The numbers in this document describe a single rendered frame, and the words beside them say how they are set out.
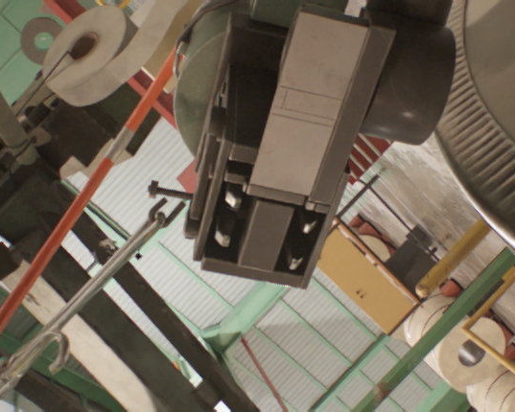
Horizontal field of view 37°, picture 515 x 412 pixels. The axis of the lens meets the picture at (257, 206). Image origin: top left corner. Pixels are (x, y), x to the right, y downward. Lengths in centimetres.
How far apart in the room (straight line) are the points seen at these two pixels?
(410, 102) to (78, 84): 78
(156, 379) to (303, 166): 88
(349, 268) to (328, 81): 1006
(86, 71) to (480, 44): 66
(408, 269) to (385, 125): 1054
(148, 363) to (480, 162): 86
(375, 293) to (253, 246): 1028
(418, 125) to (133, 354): 89
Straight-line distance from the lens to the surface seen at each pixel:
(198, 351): 124
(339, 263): 1039
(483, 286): 406
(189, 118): 61
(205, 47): 58
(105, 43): 119
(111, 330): 127
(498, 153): 54
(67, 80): 119
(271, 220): 48
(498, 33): 67
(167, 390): 131
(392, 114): 46
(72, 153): 129
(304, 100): 43
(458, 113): 61
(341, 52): 42
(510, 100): 58
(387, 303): 1091
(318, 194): 47
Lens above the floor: 145
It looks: level
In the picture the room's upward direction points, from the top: 136 degrees counter-clockwise
